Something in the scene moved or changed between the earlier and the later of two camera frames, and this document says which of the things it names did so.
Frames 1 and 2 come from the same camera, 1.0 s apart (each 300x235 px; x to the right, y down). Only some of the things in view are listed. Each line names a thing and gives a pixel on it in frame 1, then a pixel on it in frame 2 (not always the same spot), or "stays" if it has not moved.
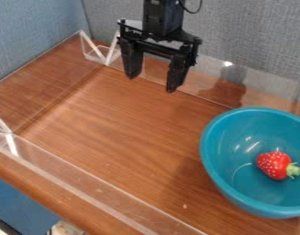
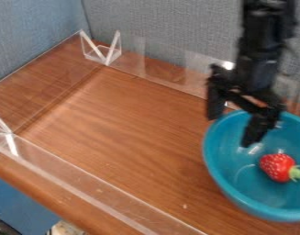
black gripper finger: x=179 y=67 -> x=261 y=124
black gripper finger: x=133 y=56 -> x=218 y=96
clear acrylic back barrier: x=214 y=78 stays
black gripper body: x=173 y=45 -> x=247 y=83
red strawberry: x=277 y=165 stays
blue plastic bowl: x=234 y=138 stays
